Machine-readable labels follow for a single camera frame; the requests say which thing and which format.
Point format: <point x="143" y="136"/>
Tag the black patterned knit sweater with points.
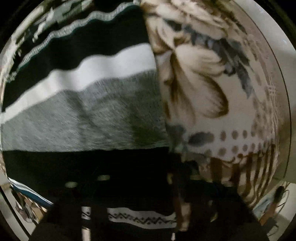
<point x="82" y="118"/>

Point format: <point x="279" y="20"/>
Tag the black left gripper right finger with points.
<point x="211" y="211"/>

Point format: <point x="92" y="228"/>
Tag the floral bed sheet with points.
<point x="218" y="107"/>

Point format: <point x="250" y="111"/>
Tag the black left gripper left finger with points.
<point x="69" y="208"/>

